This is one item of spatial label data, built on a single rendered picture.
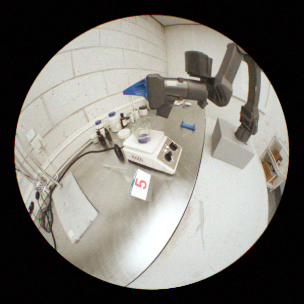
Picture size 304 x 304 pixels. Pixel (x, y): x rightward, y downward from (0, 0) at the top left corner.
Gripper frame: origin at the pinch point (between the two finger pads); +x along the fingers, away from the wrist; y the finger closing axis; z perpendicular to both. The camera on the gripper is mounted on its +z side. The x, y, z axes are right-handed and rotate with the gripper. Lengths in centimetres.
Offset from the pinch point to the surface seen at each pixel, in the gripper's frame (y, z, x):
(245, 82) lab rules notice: 91, -32, -142
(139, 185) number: -13.1, 23.1, 0.9
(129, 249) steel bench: -34.1, 25.6, 2.1
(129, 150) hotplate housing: -2.3, 19.0, 5.5
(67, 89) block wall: 15.2, -14.2, 44.7
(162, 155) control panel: -3.8, 19.7, -5.9
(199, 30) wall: 124, -113, -77
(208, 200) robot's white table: -18.2, 25.9, -21.4
